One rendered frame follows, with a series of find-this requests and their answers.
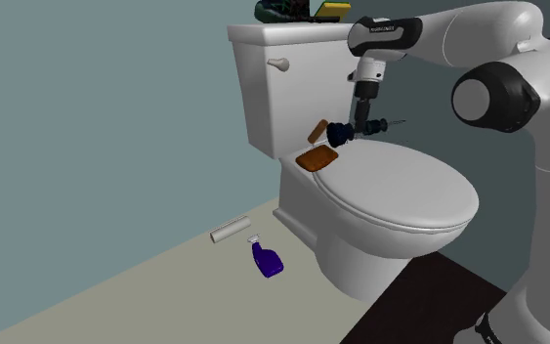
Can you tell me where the orange cylinder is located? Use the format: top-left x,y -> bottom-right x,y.
307,118 -> 330,145

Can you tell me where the dark robot stand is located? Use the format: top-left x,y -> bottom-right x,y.
340,251 -> 510,344

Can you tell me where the dark blue round thing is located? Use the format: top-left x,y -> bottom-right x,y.
325,121 -> 356,149

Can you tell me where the blue spray bottle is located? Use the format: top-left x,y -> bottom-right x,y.
247,234 -> 285,280

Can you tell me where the white toilet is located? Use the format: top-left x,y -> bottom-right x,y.
227,21 -> 481,304

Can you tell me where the black tool with thin tip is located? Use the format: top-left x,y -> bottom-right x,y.
364,117 -> 407,136

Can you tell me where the yellow and black sponge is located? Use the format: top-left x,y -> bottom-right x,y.
309,1 -> 353,23

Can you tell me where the grey paper roll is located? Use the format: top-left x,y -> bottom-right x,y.
209,215 -> 252,244

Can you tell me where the orange rectangular sponge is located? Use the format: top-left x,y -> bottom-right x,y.
295,144 -> 340,174

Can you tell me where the dark green bag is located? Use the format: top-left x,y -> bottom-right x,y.
254,0 -> 315,24

